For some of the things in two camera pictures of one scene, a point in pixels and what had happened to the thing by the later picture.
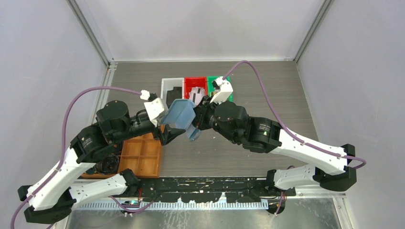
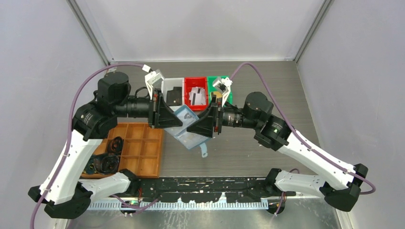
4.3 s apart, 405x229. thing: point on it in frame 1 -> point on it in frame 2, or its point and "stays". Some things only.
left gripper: x=169 y=133 -> x=160 y=115
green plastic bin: x=211 y=88 stays
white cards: x=196 y=94 stays
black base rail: x=210 y=189 stays
